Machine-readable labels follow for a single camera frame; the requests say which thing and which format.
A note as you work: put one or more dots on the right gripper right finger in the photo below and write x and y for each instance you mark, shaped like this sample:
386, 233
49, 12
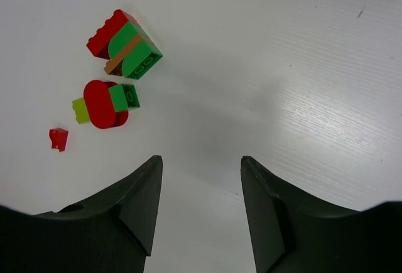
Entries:
294, 231

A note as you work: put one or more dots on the green lego piece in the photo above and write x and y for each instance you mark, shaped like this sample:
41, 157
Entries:
124, 97

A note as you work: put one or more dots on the red lego brick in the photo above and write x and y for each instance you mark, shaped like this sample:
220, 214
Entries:
98, 44

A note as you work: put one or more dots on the lime lego brick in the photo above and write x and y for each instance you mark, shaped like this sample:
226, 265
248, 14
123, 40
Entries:
81, 112

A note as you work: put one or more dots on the red round lego piece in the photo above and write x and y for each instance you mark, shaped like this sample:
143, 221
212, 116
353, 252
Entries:
100, 107

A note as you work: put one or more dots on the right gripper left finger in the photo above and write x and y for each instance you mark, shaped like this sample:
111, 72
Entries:
110, 231

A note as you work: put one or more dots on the small red lego piece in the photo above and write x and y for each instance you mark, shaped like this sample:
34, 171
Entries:
58, 137

